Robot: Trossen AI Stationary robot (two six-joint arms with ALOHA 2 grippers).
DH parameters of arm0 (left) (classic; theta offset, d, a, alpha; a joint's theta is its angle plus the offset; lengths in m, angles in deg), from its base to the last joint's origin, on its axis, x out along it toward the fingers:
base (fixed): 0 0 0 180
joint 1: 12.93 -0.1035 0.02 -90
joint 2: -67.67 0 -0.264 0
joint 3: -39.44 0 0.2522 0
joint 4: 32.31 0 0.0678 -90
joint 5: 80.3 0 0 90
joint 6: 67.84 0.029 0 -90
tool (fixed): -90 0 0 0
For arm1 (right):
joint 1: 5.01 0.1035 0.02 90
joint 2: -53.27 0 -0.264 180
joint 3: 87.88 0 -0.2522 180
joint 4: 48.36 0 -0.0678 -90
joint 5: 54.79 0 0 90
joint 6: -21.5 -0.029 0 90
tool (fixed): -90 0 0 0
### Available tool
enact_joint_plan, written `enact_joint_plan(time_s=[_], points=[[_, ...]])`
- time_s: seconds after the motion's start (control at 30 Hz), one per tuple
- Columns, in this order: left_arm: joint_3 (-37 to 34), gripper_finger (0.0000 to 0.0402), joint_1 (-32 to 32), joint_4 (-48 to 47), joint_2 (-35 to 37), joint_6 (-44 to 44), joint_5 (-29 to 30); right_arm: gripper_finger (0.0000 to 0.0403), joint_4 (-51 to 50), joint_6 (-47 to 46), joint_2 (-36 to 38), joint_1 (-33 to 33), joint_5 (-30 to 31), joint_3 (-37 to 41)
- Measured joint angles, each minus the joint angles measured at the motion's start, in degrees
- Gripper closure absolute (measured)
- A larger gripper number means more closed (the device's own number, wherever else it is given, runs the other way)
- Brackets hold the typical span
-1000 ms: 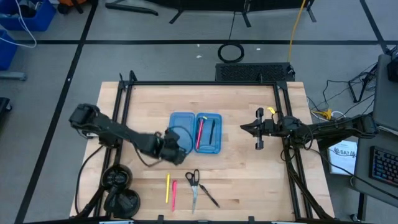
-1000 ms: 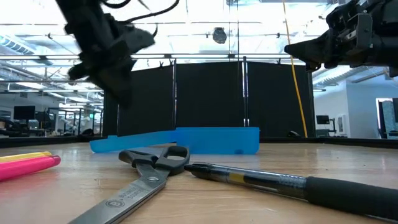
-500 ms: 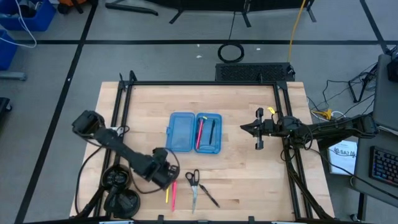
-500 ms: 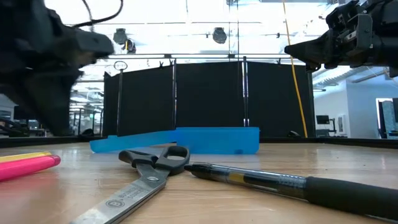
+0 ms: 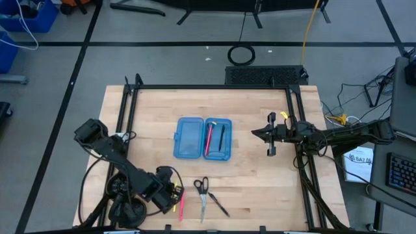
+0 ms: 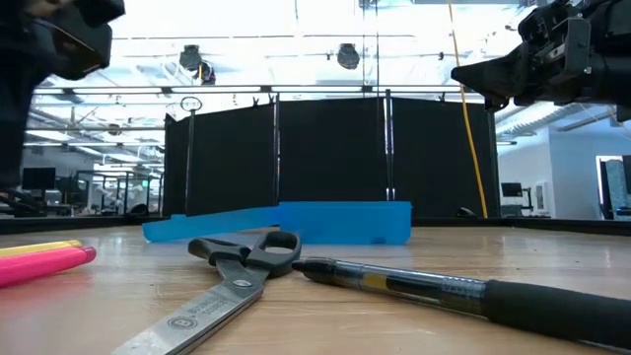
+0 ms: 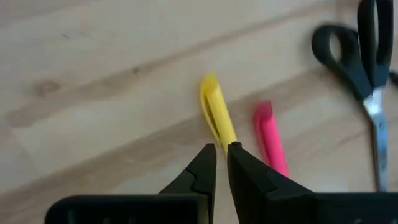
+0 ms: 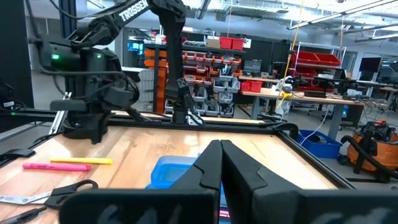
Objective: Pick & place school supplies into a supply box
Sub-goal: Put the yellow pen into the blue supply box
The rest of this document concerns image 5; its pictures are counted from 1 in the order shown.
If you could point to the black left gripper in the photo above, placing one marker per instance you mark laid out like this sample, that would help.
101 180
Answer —
167 191

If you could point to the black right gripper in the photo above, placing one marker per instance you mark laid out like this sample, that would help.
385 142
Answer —
281 132

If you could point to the black pen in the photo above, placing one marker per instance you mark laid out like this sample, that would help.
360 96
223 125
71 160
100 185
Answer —
218 204
221 138

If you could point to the pink pen with yellow tip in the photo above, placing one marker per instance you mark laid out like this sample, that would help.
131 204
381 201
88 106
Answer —
209 143

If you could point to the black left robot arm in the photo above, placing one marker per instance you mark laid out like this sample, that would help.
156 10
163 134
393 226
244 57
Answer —
110 149

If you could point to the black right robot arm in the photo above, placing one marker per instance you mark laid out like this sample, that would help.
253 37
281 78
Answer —
344 135

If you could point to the blue plastic supply box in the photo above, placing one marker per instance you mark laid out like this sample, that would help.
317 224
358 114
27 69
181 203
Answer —
190 139

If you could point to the pink highlighter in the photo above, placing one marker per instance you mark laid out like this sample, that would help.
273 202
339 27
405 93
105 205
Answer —
182 208

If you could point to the black perforated computer case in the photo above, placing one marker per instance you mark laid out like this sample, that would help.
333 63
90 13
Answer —
263 75

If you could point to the yellow connector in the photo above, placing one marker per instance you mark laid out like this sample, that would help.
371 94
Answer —
338 119

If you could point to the white printed paper sheet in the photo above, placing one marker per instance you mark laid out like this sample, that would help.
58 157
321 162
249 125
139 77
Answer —
357 169

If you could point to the black divider panel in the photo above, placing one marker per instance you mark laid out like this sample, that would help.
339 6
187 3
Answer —
227 4

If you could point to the grey side desk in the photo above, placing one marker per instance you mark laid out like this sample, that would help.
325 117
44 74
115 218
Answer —
403 110

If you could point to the black keyboard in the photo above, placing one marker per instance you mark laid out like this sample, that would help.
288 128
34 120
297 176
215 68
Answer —
403 174

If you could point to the black floor bar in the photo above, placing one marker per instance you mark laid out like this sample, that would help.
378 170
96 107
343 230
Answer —
136 8

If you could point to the black object on floor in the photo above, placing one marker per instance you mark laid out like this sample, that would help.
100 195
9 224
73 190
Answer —
4 110

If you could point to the grey table foot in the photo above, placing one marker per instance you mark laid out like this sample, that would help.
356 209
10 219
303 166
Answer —
13 79

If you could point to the orange and black vacuum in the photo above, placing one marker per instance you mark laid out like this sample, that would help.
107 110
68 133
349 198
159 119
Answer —
70 6

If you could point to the large blue storage bin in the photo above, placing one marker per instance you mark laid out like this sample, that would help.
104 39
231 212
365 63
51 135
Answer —
45 19

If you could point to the black camera stand base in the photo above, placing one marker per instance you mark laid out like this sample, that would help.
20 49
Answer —
128 214

